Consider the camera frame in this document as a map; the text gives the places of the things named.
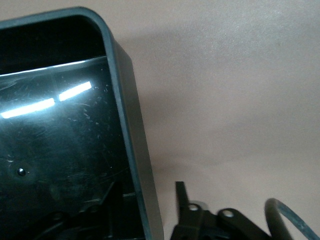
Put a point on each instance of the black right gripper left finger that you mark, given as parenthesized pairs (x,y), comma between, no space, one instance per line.
(100,225)

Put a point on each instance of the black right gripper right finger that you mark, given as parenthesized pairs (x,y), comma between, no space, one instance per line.
(190,220)

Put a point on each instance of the black plastic box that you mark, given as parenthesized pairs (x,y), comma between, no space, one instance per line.
(62,137)

